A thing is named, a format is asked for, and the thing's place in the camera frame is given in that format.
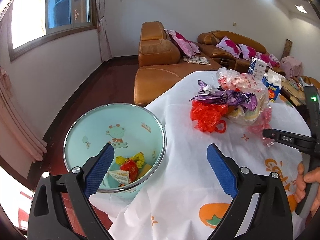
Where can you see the red plastic bag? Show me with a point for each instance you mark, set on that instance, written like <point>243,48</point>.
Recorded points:
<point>208,117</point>

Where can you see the pink curtain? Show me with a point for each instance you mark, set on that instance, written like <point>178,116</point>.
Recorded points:
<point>30,142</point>

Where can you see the person right hand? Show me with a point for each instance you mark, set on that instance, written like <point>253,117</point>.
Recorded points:
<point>301,181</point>

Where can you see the brown leather chaise sofa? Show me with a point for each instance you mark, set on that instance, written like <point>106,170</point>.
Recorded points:
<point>161,64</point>

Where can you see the clear pink printed plastic bag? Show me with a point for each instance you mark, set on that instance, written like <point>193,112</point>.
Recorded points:
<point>246,83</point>

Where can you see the window with wooden frame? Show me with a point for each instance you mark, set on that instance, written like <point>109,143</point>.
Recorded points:
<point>32,23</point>

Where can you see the wooden board against wall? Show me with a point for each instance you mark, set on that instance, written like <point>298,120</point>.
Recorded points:
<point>287,48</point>

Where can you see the yellow crumpled wrapper in bin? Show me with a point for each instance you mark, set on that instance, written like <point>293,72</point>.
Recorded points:
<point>139,159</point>

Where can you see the brown leather long sofa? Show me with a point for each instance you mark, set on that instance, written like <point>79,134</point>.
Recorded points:
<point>207,44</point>

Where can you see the yellow sponge block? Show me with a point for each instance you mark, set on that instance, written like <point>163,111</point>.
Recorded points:
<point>144,171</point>

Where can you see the yellow white plastic bag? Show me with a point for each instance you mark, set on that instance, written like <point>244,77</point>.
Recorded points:
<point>246,117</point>

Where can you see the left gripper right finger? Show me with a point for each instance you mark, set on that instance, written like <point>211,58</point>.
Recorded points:
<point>259,207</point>

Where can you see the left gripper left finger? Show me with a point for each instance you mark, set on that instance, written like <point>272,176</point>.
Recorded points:
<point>48,218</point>

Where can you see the tall white grey box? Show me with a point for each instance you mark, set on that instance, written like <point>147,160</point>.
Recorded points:
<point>257,68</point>

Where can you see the brown leather armchair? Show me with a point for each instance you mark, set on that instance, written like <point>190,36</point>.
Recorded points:
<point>310,81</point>

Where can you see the dark wooden coffee table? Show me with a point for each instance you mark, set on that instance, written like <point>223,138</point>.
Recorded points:
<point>293,91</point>

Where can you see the pink bubble wrap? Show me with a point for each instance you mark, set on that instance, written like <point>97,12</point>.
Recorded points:
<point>262,122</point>

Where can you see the blue white milk carton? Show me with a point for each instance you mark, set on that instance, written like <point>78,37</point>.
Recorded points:
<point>273,81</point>

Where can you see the red wrapper in bin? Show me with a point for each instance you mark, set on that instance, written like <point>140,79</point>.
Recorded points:
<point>131,167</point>

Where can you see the pink floral cushion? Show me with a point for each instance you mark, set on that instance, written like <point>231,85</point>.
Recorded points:
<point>247,52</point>
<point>269,59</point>
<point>229,46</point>

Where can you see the light blue trash bin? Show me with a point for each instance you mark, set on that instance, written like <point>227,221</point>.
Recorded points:
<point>129,130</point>

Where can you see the pink floral pillow on chaise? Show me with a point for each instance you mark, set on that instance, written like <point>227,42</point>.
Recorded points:
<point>187,47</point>

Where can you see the checkered cloth on sofa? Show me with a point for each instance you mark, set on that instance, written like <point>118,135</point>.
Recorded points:
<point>196,60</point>

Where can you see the white patterned tablecloth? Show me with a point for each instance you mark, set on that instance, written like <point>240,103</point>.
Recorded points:
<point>183,199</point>

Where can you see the purple crumpled wrapper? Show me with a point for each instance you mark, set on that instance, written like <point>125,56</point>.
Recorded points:
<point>219,96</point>

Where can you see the pink folded blanket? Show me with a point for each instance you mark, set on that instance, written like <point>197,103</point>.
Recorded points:
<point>291,66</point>

